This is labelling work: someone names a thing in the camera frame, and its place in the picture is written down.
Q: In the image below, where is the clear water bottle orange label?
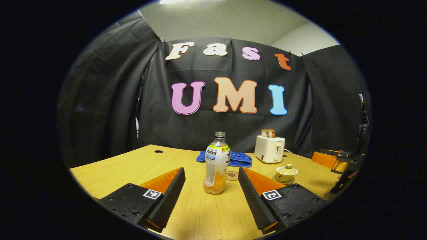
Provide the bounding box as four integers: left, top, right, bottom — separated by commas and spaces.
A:
203, 131, 231, 195

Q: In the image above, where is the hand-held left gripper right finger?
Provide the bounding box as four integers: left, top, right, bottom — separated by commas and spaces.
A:
238, 167, 329, 235

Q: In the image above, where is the white toaster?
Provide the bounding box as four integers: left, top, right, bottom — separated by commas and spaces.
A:
254, 135, 286, 164

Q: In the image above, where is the cream saucer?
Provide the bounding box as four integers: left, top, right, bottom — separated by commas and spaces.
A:
273, 175, 296, 186

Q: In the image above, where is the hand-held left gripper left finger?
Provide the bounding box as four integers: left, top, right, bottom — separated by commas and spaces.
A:
97, 167, 186, 233

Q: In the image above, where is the blue towel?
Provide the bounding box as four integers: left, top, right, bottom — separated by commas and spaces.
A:
196, 151, 253, 168

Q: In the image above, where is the round cork coaster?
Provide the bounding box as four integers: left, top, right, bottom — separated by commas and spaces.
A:
225, 168, 241, 181

